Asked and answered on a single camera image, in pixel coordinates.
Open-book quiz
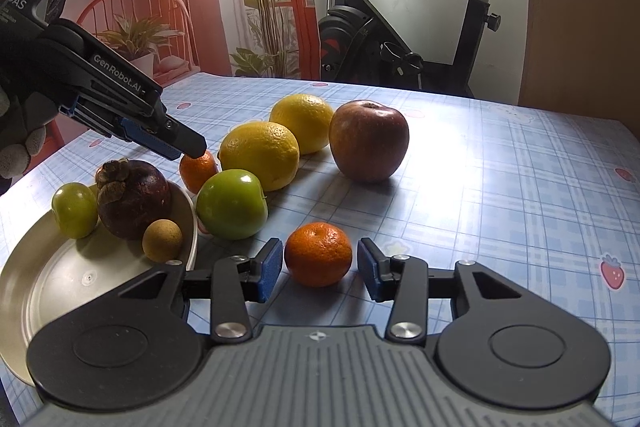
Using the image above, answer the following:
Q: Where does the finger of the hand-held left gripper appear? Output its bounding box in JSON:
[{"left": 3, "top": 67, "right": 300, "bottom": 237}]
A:
[
  {"left": 120, "top": 117, "right": 182, "bottom": 160},
  {"left": 150, "top": 114, "right": 207, "bottom": 158}
]

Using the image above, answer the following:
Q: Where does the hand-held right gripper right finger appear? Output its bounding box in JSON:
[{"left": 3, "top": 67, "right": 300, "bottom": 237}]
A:
[{"left": 357, "top": 237, "right": 526, "bottom": 344}]

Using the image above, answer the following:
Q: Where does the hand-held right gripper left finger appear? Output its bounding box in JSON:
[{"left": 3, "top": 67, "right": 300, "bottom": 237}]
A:
[{"left": 117, "top": 238, "right": 284, "bottom": 344}]

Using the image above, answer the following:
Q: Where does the orange tangerine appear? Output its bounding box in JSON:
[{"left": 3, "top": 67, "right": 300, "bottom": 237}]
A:
[
  {"left": 284, "top": 222, "right": 354, "bottom": 288},
  {"left": 179, "top": 149, "right": 220, "bottom": 195}
]

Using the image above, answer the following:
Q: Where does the dark purple mangosteen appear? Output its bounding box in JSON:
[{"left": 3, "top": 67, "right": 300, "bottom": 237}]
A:
[{"left": 95, "top": 159, "right": 173, "bottom": 241}]

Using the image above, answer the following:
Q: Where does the yellow lemon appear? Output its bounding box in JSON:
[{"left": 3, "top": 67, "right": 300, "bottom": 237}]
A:
[
  {"left": 269, "top": 93, "right": 335, "bottom": 155},
  {"left": 218, "top": 122, "right": 301, "bottom": 192}
]

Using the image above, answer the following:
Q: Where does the green apple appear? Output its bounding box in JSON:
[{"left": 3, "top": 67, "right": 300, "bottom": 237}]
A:
[{"left": 195, "top": 169, "right": 269, "bottom": 241}]

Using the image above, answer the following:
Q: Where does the small brown longan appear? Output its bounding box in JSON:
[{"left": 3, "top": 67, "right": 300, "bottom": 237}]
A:
[{"left": 142, "top": 219, "right": 184, "bottom": 262}]

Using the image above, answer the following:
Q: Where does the small green fruit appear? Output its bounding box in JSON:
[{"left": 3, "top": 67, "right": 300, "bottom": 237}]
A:
[{"left": 52, "top": 182, "right": 99, "bottom": 240}]

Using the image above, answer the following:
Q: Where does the red apple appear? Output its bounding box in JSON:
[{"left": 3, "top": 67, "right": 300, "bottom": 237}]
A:
[{"left": 328, "top": 100, "right": 410, "bottom": 184}]

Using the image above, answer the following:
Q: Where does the cream round plate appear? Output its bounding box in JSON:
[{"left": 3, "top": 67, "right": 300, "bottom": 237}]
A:
[{"left": 0, "top": 179, "right": 199, "bottom": 390}]

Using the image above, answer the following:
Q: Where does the person's left hand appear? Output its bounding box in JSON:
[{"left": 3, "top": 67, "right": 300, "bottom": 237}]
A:
[{"left": 0, "top": 86, "right": 49, "bottom": 180}]

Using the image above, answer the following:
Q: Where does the black exercise bike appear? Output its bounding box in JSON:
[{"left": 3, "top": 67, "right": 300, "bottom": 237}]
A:
[{"left": 305, "top": 0, "right": 531, "bottom": 100}]

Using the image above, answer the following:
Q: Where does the brown wooden door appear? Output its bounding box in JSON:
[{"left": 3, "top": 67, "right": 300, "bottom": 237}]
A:
[{"left": 517, "top": 0, "right": 640, "bottom": 132}]

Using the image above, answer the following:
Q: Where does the printed room wall poster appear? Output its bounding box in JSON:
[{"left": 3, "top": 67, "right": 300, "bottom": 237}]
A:
[{"left": 0, "top": 0, "right": 321, "bottom": 158}]

